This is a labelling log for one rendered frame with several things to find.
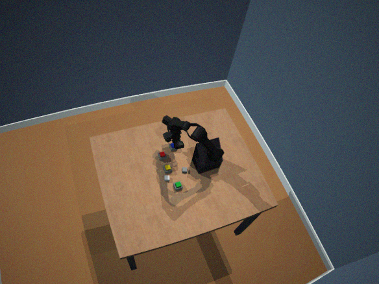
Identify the blue button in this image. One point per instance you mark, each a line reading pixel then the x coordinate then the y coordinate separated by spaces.
pixel 171 146

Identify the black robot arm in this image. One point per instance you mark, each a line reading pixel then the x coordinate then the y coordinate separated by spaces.
pixel 176 125

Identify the green button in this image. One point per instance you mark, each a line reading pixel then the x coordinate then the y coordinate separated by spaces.
pixel 177 185

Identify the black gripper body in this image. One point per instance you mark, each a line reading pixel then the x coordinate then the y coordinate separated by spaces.
pixel 177 143

